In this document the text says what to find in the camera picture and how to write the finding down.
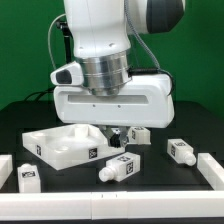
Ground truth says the white square table top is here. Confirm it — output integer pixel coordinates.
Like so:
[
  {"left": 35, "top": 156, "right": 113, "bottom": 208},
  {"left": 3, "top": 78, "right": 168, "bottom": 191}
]
[{"left": 22, "top": 124, "right": 125, "bottom": 170}]

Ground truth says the black camera stand with cable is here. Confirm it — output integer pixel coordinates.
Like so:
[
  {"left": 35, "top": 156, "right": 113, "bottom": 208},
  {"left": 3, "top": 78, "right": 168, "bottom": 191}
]
[{"left": 24, "top": 14, "right": 72, "bottom": 101}]

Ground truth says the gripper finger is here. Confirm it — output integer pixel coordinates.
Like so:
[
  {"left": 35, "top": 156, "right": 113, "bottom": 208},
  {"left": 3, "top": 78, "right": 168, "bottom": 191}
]
[
  {"left": 100, "top": 126, "right": 120, "bottom": 148},
  {"left": 119, "top": 127, "right": 129, "bottom": 147}
]

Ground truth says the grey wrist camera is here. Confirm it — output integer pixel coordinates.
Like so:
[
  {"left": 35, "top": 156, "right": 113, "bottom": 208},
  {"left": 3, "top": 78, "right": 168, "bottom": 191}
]
[{"left": 50, "top": 62, "right": 84, "bottom": 86}]

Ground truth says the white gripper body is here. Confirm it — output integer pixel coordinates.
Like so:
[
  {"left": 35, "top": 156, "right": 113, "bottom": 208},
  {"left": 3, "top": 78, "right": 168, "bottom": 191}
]
[{"left": 54, "top": 74, "right": 174, "bottom": 128}]

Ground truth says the white U-shaped fence frame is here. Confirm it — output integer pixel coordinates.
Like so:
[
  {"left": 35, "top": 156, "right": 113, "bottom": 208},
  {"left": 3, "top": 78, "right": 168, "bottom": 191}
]
[{"left": 0, "top": 152, "right": 224, "bottom": 222}]

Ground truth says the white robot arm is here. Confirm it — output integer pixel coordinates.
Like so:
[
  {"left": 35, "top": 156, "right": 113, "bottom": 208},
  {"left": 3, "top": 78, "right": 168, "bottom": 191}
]
[{"left": 51, "top": 0, "right": 185, "bottom": 147}]

